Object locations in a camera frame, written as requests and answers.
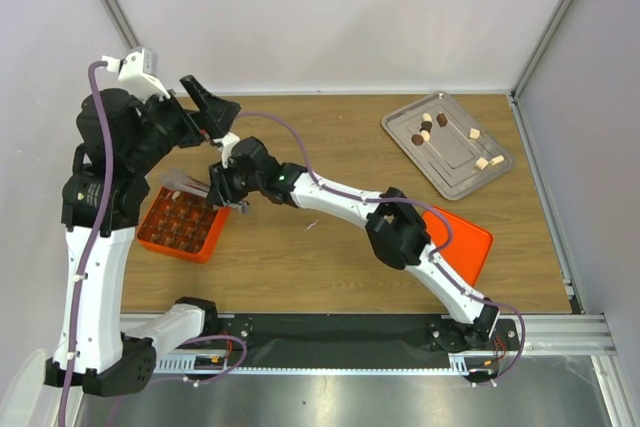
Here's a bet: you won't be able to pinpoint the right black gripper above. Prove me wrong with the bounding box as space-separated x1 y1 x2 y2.
207 155 265 207

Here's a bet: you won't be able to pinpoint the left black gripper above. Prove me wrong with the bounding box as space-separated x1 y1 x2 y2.
124 75 239 174

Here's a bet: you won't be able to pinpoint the metal tongs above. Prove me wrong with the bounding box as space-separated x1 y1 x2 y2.
160 169 251 214

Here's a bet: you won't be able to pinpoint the dark chocolate cube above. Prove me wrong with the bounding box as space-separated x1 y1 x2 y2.
436 113 448 127

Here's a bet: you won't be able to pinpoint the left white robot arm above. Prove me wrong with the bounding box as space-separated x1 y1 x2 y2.
45 76 241 397

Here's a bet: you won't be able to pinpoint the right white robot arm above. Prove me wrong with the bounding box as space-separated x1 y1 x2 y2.
207 133 500 349

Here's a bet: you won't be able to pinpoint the orange compartment chocolate box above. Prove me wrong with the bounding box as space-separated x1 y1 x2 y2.
137 187 231 264

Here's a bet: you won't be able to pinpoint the metal tray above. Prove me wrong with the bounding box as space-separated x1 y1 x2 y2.
381 92 515 201

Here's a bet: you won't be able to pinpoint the orange box lid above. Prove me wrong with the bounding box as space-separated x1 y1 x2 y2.
422 207 493 287

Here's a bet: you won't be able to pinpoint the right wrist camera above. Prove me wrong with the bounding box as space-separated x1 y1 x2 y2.
209 132 240 169

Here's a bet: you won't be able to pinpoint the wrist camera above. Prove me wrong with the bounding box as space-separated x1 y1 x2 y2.
209 132 240 169
101 46 170 102

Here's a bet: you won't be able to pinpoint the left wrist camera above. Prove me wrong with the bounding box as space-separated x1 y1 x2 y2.
101 46 170 102

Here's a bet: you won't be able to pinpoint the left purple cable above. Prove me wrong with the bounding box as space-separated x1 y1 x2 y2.
57 60 249 427

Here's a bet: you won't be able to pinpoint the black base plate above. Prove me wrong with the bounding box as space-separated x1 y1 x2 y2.
220 313 520 353

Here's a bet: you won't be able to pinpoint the grey cable duct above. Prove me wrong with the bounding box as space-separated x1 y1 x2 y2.
155 350 497 378

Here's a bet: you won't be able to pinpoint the aluminium frame rail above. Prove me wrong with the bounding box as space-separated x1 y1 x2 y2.
524 314 617 356

